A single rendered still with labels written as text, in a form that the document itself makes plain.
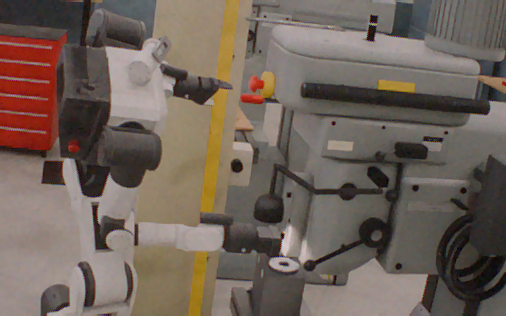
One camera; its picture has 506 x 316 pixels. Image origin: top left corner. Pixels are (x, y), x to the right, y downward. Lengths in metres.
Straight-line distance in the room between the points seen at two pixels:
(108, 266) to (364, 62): 1.08
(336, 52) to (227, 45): 1.88
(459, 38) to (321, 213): 0.52
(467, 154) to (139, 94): 0.87
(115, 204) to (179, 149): 1.56
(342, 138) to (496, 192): 0.36
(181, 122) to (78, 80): 1.55
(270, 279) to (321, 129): 0.67
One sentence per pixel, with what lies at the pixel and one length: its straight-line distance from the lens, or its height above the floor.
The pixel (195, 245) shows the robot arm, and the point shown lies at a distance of 2.20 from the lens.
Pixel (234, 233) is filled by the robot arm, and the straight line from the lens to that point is 2.22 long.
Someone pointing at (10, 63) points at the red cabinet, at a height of 0.78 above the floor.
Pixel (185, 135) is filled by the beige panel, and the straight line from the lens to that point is 3.61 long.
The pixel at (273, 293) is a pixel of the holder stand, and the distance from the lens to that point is 2.30.
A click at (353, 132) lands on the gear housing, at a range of 1.75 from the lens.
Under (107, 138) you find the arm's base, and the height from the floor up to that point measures 1.55.
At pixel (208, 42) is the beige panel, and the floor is 1.55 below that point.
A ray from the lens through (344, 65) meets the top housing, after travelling 1.69.
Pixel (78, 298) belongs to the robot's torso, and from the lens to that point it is 2.41.
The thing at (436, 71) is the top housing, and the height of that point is 1.86.
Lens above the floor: 2.14
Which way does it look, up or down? 18 degrees down
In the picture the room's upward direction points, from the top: 8 degrees clockwise
